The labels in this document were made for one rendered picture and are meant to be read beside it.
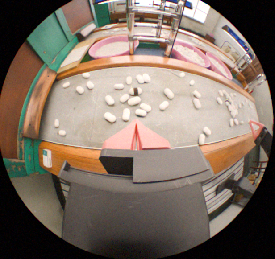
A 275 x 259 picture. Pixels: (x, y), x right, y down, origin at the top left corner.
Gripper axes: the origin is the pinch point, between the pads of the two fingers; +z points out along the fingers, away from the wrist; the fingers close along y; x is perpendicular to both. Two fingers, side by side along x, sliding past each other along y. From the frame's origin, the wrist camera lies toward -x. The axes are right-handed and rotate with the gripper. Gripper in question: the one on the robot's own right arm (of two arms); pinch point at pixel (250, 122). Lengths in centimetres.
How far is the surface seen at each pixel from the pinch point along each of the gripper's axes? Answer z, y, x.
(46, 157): -3, 75, 12
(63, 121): 10, 71, 7
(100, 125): 10, 55, 8
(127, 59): 27, 48, -10
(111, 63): 26, 54, -9
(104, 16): 219, 121, -168
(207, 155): 0.0, 23.2, 12.2
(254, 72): 144, -419, -134
